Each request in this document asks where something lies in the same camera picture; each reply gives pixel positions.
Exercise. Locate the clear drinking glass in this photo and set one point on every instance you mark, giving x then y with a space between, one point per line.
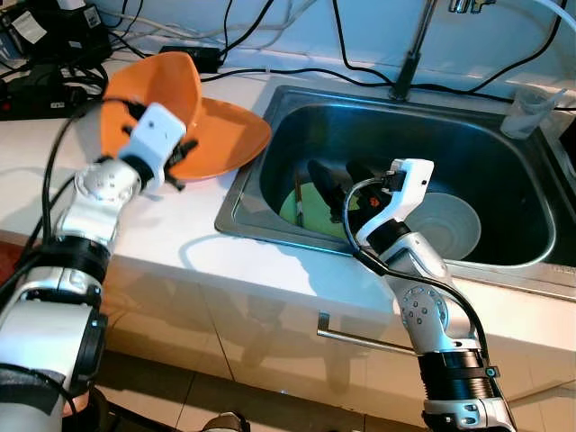
526 112

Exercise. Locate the stainless steel kitchen sink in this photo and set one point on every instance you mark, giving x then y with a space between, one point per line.
450 144

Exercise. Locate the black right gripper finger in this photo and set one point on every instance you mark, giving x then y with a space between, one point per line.
326 184
362 173

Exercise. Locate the black power strip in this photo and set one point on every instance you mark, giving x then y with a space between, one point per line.
36 99

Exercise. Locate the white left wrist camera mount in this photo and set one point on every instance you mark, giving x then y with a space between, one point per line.
153 135

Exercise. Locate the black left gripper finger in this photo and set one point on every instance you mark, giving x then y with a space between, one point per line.
188 149

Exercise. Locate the white bowl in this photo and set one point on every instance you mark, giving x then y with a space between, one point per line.
450 225

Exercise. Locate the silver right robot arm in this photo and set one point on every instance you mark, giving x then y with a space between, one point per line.
432 315

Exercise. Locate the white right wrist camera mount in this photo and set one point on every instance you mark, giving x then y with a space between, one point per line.
405 189

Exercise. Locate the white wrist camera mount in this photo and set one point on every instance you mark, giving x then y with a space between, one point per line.
153 135
405 189

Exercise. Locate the white kitchen cabinet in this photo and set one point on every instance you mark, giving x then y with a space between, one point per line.
252 333

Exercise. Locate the orange plastic plate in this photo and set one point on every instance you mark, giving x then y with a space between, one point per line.
229 135

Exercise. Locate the green plate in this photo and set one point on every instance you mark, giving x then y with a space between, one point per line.
288 214

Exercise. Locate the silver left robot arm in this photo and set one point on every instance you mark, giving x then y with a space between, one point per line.
90 193

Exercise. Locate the black power adapter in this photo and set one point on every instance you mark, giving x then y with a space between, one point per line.
198 57

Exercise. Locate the steel sink faucet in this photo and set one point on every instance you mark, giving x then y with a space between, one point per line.
407 76

